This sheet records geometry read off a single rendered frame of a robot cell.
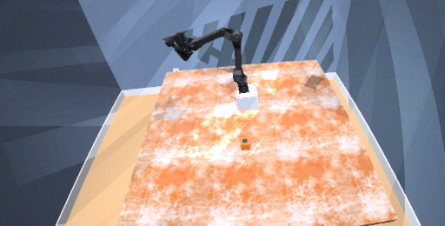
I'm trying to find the orange block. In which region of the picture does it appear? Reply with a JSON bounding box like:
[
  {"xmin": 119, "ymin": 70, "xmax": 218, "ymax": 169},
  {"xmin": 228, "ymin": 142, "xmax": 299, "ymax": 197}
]
[{"xmin": 241, "ymin": 137, "xmax": 250, "ymax": 150}]

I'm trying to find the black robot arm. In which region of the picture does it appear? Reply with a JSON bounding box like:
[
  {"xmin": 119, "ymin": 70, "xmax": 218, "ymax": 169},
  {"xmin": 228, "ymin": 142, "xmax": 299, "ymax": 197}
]
[{"xmin": 173, "ymin": 28, "xmax": 249, "ymax": 94}]

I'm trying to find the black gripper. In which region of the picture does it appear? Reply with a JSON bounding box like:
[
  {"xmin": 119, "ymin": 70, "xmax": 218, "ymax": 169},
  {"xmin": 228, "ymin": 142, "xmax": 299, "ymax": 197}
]
[{"xmin": 165, "ymin": 36, "xmax": 191, "ymax": 61}]

